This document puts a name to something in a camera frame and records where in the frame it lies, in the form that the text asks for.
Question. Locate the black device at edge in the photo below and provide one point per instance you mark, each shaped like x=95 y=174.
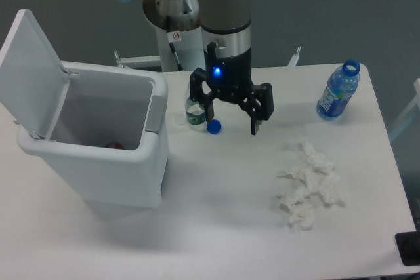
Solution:
x=408 y=247

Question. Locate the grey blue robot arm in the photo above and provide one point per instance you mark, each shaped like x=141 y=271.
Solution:
x=226 y=34

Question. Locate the small clear plastic bottle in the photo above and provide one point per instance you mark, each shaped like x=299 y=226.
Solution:
x=195 y=115

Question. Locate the crumpled white tissue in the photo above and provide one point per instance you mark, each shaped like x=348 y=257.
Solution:
x=312 y=182

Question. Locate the blue bottle cap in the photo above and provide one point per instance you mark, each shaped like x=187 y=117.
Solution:
x=214 y=127

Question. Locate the white trash can lid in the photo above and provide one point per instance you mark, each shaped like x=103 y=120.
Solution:
x=34 y=81

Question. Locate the blue plastic drink bottle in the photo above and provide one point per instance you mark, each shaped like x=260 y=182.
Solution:
x=341 y=86

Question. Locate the white bottle cap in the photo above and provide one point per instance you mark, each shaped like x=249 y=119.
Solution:
x=180 y=121

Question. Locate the white trash can body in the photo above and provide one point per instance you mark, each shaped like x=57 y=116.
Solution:
x=109 y=104

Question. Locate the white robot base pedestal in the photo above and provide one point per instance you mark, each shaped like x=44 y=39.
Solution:
x=178 y=34

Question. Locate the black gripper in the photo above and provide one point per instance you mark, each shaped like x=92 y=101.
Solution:
x=229 y=79

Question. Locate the white frame at right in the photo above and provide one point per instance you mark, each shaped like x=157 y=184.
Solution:
x=407 y=116

